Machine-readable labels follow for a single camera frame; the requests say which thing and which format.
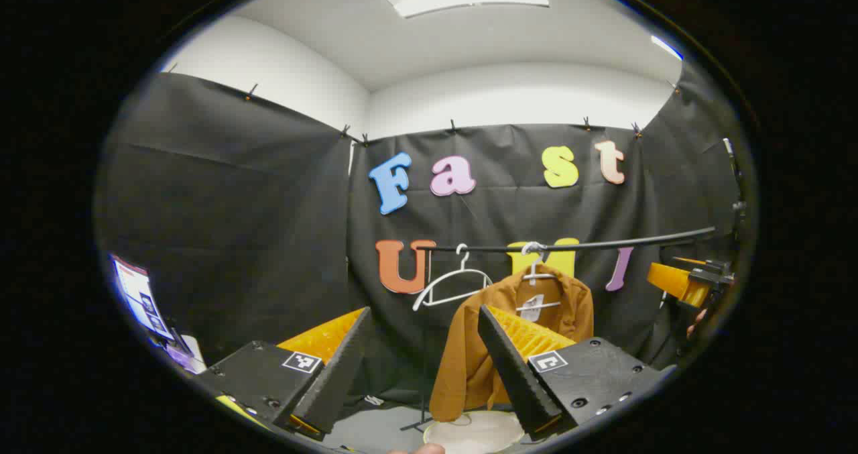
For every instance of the white plastic clip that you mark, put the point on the white plastic clip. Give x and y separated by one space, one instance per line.
373 400

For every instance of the black clothes rack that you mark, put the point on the black clothes rack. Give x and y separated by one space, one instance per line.
603 243

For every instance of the white hanger with taped hook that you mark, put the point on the white hanger with taped hook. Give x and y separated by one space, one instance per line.
534 264

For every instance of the black backdrop cloth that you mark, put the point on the black backdrop cloth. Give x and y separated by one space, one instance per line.
255 226

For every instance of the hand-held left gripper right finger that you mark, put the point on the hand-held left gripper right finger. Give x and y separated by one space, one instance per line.
513 373

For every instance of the white round laundry hamper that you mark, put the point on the white round laundry hamper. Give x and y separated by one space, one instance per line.
476 434

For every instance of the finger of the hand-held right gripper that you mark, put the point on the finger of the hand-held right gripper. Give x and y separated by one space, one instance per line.
670 279

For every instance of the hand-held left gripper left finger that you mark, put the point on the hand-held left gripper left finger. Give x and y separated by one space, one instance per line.
335 373

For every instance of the brown shirt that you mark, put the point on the brown shirt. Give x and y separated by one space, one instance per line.
462 367

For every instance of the computer monitor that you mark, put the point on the computer monitor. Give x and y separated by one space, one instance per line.
137 296

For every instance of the white plastic hanger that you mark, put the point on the white plastic hanger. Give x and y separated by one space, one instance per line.
463 263

